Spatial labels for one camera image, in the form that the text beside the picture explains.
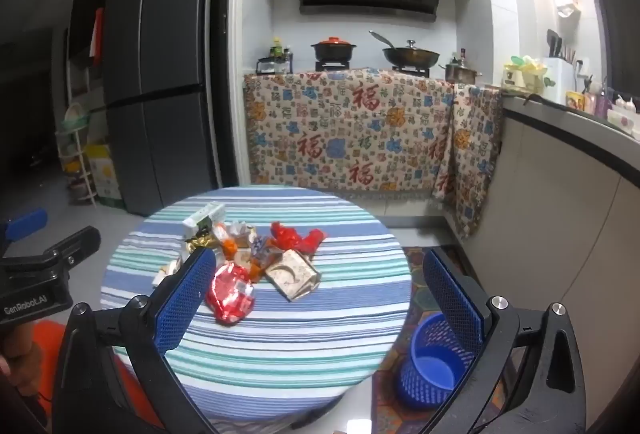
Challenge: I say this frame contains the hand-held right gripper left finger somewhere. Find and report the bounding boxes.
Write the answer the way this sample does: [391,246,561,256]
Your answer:
[50,246,218,434]

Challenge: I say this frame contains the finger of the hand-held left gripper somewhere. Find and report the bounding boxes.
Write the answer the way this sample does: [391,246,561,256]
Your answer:
[32,226,102,271]
[0,209,49,245]

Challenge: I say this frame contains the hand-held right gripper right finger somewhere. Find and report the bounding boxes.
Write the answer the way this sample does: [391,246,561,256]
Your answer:
[422,248,588,434]

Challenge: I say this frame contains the red foil packet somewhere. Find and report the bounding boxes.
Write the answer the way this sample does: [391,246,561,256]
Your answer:
[206,262,256,326]

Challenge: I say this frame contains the blue mesh wastebasket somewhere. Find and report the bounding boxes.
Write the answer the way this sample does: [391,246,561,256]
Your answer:
[396,312,483,411]

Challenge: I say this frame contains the beige snack packet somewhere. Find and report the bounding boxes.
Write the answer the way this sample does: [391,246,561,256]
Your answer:
[232,246,256,275]

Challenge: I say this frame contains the white green milk carton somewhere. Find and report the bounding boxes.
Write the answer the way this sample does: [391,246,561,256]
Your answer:
[181,203,226,240]

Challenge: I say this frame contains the red snack packet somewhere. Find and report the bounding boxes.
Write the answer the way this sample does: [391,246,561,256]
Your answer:
[305,228,328,256]

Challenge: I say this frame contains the person's left hand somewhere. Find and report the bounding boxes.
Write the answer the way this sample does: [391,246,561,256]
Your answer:
[0,326,48,382]

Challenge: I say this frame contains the white plastic packet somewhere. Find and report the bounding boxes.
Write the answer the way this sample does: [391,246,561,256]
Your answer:
[151,256,186,287]

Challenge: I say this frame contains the orange clothing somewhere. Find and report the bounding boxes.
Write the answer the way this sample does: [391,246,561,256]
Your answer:
[30,320,168,434]

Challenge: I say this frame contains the gold foil wrapper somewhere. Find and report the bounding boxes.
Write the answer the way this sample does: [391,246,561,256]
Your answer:
[182,234,221,255]

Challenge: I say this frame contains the yellow cardboard box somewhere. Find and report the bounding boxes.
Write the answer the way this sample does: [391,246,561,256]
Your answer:
[85,143,126,209]

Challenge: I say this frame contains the white shelf rack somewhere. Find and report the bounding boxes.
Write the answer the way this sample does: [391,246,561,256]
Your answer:
[55,104,98,205]

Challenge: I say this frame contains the blue orange wrapper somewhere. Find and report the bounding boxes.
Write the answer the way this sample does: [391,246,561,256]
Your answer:
[250,236,283,282]

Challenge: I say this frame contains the beige patterned paper bag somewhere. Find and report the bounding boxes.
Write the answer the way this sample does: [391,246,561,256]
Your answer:
[264,249,322,302]

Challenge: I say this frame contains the red plastic bag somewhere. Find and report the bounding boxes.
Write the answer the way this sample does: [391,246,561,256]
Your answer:
[270,221,311,257]

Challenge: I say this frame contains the striped tablecloth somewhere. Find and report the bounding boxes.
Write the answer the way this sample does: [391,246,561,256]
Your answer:
[100,185,413,427]

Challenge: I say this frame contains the grey kitchen cabinet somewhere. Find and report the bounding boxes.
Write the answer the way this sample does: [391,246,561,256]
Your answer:
[492,96,640,434]

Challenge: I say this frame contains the narrow floral printed cloth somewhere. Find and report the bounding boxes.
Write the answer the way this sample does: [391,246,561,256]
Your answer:
[432,83,505,239]

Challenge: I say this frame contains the grey refrigerator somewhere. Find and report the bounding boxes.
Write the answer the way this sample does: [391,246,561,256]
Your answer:
[102,0,221,217]

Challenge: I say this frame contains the red hanging cloth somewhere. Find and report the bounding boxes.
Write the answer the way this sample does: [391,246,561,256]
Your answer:
[90,7,106,60]

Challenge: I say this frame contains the large floral printed cloth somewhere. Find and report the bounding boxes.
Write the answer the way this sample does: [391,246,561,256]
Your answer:
[243,68,457,205]

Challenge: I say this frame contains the steel pot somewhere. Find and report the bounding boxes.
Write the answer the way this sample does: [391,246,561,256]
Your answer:
[439,56,482,83]

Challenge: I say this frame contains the yellow printed box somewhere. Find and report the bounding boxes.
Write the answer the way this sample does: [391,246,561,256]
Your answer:
[565,90,591,112]

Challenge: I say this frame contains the pale yellow plastic containers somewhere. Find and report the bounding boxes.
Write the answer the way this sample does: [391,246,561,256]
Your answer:
[501,55,556,95]

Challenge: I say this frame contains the black wok with lid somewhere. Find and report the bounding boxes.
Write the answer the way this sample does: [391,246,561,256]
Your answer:
[369,30,441,69]

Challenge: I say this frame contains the white utensil holder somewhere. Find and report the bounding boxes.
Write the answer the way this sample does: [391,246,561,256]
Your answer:
[542,30,581,102]

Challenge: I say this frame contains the gas stove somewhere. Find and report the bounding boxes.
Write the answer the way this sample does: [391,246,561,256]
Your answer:
[314,60,431,78]

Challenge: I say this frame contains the black pot red lid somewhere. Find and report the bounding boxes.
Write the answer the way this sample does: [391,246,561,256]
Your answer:
[310,36,358,63]

